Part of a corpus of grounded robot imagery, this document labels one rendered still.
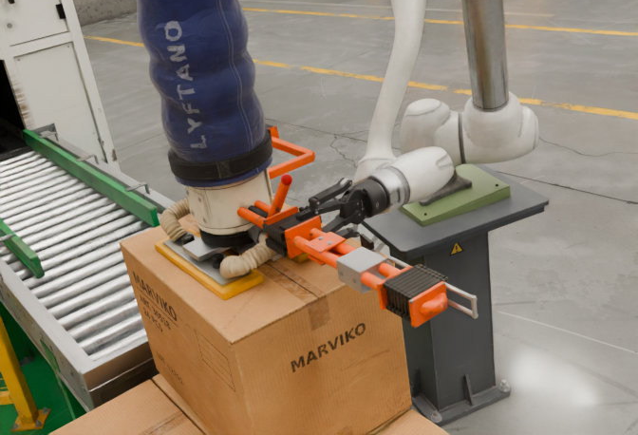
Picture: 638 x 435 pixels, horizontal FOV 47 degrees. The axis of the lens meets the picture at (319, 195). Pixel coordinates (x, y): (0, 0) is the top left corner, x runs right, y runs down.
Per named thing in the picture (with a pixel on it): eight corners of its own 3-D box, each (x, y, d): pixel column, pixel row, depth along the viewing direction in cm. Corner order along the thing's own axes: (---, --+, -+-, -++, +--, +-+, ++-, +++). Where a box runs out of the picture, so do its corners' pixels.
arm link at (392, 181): (411, 210, 156) (391, 220, 153) (383, 198, 163) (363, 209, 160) (407, 171, 152) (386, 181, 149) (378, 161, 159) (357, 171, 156)
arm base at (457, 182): (433, 162, 239) (431, 147, 236) (474, 185, 221) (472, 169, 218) (385, 181, 233) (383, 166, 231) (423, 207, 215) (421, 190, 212)
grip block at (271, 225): (264, 247, 147) (258, 220, 145) (303, 228, 152) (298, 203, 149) (287, 260, 141) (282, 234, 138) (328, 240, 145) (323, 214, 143)
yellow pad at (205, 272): (155, 250, 175) (150, 232, 173) (191, 234, 180) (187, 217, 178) (224, 302, 149) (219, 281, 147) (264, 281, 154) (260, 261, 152)
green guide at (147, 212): (26, 144, 399) (21, 129, 395) (45, 138, 404) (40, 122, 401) (155, 229, 279) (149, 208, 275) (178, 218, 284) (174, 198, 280)
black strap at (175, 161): (154, 165, 163) (150, 148, 162) (242, 133, 175) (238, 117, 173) (201, 190, 146) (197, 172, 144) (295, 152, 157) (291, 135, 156)
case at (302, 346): (156, 369, 199) (118, 241, 183) (278, 307, 218) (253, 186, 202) (269, 498, 152) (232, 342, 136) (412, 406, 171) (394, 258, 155)
